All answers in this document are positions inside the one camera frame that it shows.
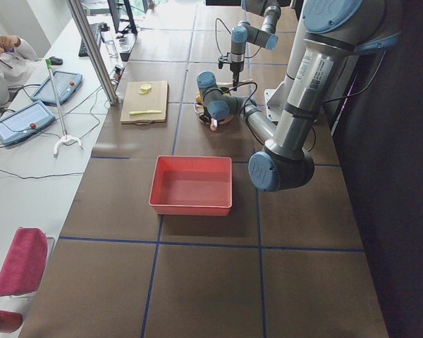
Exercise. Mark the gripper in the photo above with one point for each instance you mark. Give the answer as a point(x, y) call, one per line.
point(235, 67)

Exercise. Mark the wooden handle black brush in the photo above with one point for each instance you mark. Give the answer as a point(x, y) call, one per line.
point(231, 84)

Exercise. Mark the pink dustpan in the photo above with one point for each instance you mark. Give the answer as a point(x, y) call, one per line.
point(214, 123)

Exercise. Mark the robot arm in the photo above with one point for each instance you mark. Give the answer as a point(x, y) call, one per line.
point(243, 33)
point(328, 32)

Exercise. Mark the pink plastic bin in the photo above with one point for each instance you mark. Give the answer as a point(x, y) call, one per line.
point(192, 185)

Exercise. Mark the wooden cutting board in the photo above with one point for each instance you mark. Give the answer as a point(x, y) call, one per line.
point(157, 98)

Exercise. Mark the yellow-green plastic knife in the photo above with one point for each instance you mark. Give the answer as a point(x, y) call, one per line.
point(144, 112)

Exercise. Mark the black monitor stand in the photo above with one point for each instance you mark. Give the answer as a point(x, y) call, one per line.
point(122, 17)

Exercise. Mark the far teach pendant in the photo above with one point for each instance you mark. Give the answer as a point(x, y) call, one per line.
point(66, 85)

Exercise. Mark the teach pendant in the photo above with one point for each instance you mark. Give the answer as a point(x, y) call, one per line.
point(66, 85)
point(24, 123)

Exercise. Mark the white stand with pole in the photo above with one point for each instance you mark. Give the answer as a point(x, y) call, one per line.
point(65, 138)

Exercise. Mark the black computer mouse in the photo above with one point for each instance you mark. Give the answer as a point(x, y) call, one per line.
point(56, 61)

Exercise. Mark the near teach pendant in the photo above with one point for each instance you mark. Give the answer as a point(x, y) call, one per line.
point(24, 123)

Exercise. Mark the seated person in white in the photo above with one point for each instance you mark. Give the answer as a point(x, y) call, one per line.
point(18, 61)

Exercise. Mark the magenta cloth on chair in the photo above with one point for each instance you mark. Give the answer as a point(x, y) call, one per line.
point(24, 263)

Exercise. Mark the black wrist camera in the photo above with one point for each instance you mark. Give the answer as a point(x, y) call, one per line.
point(224, 59)
point(205, 117)

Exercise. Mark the white pillar mount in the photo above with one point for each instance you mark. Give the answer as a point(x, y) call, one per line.
point(275, 99)

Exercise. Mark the aluminium frame post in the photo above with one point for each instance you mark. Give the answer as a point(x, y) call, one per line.
point(83, 27)

